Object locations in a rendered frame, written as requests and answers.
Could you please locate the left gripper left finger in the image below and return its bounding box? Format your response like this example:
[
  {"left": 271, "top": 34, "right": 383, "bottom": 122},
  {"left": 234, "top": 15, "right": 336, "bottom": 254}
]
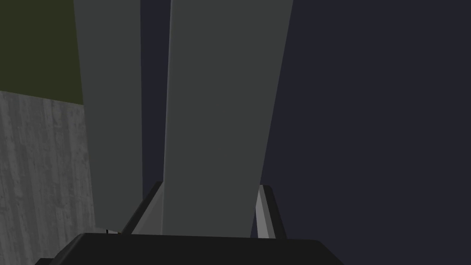
[{"left": 121, "top": 180, "right": 164, "bottom": 236}]

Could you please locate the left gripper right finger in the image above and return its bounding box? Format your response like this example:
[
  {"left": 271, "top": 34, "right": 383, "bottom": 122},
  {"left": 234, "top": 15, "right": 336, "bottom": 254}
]
[{"left": 255, "top": 184, "right": 288, "bottom": 240}]

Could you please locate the dark blue door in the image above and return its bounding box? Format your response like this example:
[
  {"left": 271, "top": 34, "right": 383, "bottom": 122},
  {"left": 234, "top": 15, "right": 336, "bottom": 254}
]
[{"left": 73, "top": 0, "right": 471, "bottom": 265}]

